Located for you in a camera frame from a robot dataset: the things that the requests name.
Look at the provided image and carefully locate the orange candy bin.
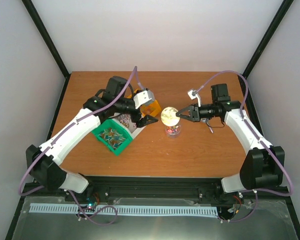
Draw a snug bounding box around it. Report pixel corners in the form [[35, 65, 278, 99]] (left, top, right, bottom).
[[127, 88, 162, 117]]

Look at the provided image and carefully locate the white candy bin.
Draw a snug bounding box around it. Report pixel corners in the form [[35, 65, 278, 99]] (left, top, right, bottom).
[[112, 113, 146, 139]]

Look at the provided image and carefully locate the metal scoop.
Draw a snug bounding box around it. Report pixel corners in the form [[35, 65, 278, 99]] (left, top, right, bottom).
[[200, 118, 214, 134]]

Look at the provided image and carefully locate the white jar lid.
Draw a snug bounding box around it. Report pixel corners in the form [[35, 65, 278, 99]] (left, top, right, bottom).
[[160, 106, 180, 127]]

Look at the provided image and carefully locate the green candy bin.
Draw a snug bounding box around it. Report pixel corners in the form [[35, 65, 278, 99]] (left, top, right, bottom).
[[91, 119, 133, 156]]

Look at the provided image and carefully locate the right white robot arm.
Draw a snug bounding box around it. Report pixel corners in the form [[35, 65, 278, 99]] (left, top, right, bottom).
[[175, 83, 285, 193]]

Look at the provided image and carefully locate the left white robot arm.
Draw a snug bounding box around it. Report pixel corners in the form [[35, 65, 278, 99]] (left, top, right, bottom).
[[25, 76, 158, 202]]

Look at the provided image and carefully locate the metal front plate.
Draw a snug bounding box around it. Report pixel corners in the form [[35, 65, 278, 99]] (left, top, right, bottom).
[[6, 195, 300, 240]]

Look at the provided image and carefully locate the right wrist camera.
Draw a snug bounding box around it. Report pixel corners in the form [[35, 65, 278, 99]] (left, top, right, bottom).
[[187, 89, 202, 107]]

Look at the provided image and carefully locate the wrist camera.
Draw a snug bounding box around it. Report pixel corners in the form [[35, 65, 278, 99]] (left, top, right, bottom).
[[187, 89, 202, 107], [133, 89, 155, 109]]

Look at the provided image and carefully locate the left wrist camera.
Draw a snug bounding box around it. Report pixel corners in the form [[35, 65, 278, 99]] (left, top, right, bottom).
[[133, 89, 155, 109]]

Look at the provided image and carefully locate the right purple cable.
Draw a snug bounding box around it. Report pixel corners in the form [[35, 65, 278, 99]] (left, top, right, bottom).
[[196, 70, 295, 223]]

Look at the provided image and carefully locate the black aluminium rail base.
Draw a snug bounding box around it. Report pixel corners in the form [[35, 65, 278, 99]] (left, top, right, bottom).
[[22, 174, 290, 208]]

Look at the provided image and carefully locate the light blue cable duct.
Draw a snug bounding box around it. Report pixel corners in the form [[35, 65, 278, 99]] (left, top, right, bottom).
[[28, 203, 218, 218]]

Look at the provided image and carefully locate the right black frame post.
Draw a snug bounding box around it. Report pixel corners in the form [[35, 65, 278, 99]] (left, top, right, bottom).
[[241, 0, 295, 77]]

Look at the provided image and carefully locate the black frame post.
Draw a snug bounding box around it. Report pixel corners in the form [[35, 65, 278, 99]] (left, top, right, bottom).
[[21, 0, 69, 73], [241, 0, 295, 77]]

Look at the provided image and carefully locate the left black frame post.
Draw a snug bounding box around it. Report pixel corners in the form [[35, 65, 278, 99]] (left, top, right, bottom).
[[21, 0, 69, 73]]

